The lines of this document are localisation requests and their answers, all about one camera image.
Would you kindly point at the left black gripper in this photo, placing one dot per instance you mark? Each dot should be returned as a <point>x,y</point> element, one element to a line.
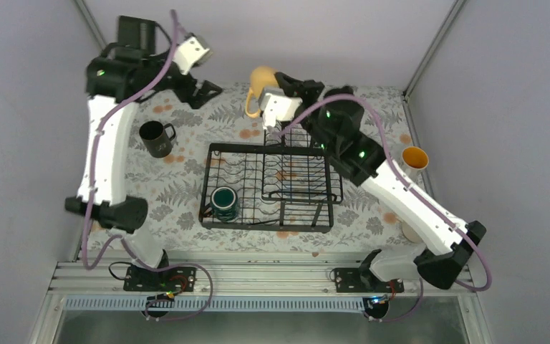
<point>200,97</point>

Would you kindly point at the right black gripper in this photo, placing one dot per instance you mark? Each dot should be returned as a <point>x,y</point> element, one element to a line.
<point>296,88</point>

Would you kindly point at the yellow mug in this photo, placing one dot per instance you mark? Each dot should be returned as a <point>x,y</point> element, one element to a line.
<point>260,77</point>

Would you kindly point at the black mug white rim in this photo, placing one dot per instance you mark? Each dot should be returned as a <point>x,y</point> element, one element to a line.
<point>157,138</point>

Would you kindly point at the black wire dish rack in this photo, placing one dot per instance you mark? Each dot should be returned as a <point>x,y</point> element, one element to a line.
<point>283,184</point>

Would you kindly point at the white mug orange interior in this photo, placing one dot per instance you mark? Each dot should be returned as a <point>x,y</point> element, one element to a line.
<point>414,160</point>

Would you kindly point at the beige cream mug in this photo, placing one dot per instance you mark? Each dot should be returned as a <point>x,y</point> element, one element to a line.
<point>410,234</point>

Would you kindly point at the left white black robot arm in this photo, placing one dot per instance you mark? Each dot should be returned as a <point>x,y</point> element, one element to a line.
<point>126,73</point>

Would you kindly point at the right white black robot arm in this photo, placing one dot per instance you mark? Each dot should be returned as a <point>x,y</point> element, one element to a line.
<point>332,118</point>

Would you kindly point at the floral patterned tablecloth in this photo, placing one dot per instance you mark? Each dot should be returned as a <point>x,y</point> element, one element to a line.
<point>172,186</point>

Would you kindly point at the dark green mug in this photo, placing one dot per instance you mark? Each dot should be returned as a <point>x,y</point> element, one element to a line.
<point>222,205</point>

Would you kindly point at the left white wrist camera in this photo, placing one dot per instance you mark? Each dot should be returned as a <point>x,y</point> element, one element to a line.
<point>194,51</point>

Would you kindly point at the left aluminium frame post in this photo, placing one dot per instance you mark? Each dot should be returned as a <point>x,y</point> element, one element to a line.
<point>91,23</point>

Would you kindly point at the aluminium frame post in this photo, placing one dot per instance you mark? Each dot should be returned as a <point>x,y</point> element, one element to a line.
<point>91,23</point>
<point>440,35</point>

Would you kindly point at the right aluminium frame post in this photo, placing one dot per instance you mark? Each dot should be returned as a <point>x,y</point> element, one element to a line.
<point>440,35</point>

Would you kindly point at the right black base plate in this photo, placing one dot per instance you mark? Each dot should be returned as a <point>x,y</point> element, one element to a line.
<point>351,280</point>

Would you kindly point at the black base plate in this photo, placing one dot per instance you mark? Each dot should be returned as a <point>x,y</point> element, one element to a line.
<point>180,279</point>
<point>351,280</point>

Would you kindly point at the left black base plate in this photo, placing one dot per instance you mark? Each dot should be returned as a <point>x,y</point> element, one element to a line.
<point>180,279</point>

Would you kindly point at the grey slotted cable duct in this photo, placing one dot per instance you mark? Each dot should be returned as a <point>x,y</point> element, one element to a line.
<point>218,304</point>

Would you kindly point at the aluminium mounting rail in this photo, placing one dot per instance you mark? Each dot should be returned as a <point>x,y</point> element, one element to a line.
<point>269,279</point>

